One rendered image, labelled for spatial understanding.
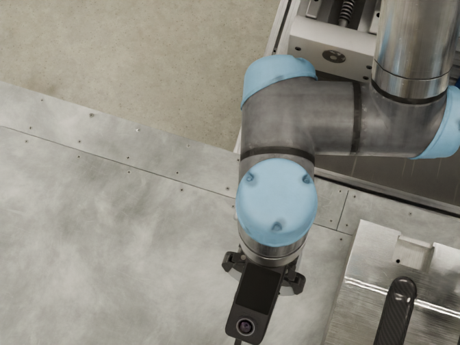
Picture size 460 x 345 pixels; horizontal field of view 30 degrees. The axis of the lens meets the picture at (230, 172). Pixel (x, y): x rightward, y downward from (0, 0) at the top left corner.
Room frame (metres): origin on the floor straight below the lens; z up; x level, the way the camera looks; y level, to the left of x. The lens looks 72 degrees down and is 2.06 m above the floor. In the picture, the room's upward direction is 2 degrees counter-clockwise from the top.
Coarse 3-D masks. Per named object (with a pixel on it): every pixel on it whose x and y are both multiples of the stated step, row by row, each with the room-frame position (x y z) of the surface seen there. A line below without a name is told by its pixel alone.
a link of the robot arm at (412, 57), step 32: (384, 0) 0.39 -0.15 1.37; (416, 0) 0.37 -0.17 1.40; (448, 0) 0.37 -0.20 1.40; (384, 32) 0.37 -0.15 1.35; (416, 32) 0.35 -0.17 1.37; (448, 32) 0.35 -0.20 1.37; (384, 64) 0.34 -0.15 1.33; (416, 64) 0.33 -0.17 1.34; (448, 64) 0.34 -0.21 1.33; (384, 96) 0.32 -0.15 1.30; (416, 96) 0.32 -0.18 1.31; (448, 96) 0.33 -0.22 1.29; (384, 128) 0.30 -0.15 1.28; (416, 128) 0.30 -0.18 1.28; (448, 128) 0.30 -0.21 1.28
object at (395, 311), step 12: (396, 288) 0.21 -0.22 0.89; (408, 288) 0.21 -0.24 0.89; (396, 300) 0.19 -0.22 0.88; (408, 300) 0.19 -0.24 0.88; (384, 312) 0.18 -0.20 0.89; (396, 312) 0.18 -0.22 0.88; (408, 312) 0.18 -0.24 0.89; (384, 324) 0.16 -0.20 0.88; (396, 324) 0.16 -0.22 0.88; (408, 324) 0.16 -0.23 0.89; (384, 336) 0.15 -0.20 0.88; (396, 336) 0.15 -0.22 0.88
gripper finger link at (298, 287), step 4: (296, 272) 0.20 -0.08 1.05; (296, 276) 0.20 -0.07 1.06; (300, 276) 0.20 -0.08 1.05; (304, 276) 0.20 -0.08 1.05; (296, 280) 0.19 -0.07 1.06; (300, 280) 0.19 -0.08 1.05; (304, 280) 0.20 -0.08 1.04; (292, 284) 0.19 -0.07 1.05; (296, 284) 0.19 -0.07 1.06; (300, 284) 0.19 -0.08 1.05; (304, 284) 0.19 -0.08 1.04; (292, 288) 0.19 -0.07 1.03; (296, 288) 0.19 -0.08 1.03; (300, 288) 0.19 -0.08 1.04; (296, 292) 0.19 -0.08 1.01; (300, 292) 0.19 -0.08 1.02
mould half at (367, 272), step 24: (360, 240) 0.28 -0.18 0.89; (384, 240) 0.28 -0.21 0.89; (360, 264) 0.24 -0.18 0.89; (384, 264) 0.24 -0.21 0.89; (432, 264) 0.24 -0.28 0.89; (456, 264) 0.24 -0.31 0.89; (360, 288) 0.21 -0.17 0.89; (384, 288) 0.21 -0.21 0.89; (432, 288) 0.21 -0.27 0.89; (456, 288) 0.21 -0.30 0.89; (336, 312) 0.18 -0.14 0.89; (360, 312) 0.18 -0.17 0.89; (432, 312) 0.18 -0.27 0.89; (456, 312) 0.17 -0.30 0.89; (336, 336) 0.15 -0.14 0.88; (360, 336) 0.15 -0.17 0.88; (408, 336) 0.14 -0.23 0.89; (432, 336) 0.14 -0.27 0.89; (456, 336) 0.14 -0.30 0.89
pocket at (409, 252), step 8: (400, 240) 0.28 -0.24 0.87; (408, 240) 0.28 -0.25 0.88; (416, 240) 0.28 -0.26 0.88; (400, 248) 0.27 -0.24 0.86; (408, 248) 0.27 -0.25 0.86; (416, 248) 0.27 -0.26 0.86; (424, 248) 0.27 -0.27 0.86; (432, 248) 0.27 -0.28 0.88; (392, 256) 0.26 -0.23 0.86; (400, 256) 0.26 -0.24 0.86; (408, 256) 0.26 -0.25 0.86; (416, 256) 0.26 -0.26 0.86; (424, 256) 0.26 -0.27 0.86; (432, 256) 0.25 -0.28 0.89; (408, 264) 0.25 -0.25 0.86; (416, 264) 0.25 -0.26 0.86; (424, 264) 0.25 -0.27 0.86
